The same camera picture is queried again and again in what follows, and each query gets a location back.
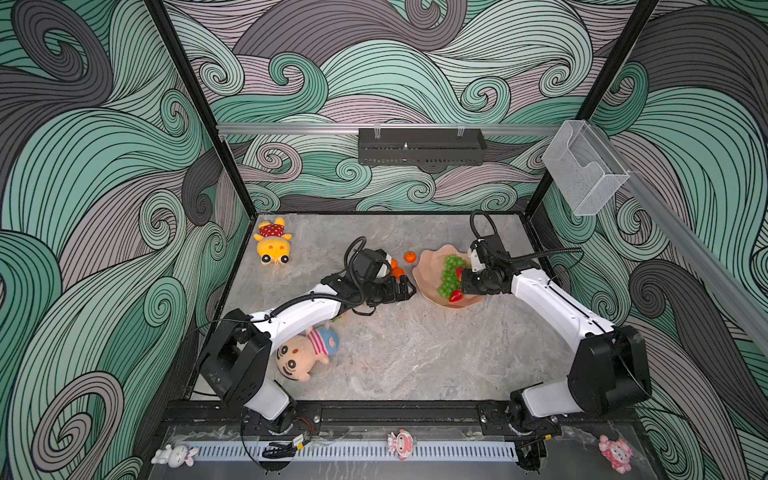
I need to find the yellow cow plush toy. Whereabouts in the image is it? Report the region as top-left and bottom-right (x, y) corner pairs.
(253, 217), (292, 265)

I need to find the clear acrylic wall box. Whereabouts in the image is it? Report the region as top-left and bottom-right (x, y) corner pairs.
(542, 120), (629, 217)

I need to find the pink white chopper figurine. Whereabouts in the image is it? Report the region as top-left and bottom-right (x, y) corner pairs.
(387, 429), (415, 461)

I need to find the black wall tray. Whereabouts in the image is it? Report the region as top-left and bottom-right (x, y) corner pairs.
(357, 129), (488, 172)

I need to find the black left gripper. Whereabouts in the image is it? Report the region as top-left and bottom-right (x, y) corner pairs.
(358, 276), (416, 307)

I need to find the green grape bunch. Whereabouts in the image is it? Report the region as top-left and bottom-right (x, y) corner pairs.
(438, 254), (467, 301)

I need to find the aluminium wall rail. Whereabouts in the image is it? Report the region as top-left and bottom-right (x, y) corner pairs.
(216, 122), (560, 137)

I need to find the pink melody figurine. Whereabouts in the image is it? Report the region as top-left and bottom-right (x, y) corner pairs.
(598, 435), (634, 474)

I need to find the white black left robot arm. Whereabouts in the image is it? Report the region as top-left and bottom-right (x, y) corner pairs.
(196, 237), (416, 432)

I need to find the white slotted cable duct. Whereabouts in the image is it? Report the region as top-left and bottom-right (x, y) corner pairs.
(189, 440), (518, 463)

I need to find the boy doll plush toy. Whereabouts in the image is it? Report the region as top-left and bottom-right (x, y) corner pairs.
(275, 326), (340, 382)

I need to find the white bunny figurine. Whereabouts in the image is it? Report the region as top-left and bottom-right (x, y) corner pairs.
(150, 444), (199, 468)

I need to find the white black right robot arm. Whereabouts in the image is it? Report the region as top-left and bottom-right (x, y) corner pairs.
(458, 231), (652, 433)

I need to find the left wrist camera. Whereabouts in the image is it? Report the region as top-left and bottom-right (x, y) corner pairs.
(352, 248), (391, 281)

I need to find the pink scalloped fruit bowl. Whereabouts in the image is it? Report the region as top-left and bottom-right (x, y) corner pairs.
(413, 245), (484, 309)

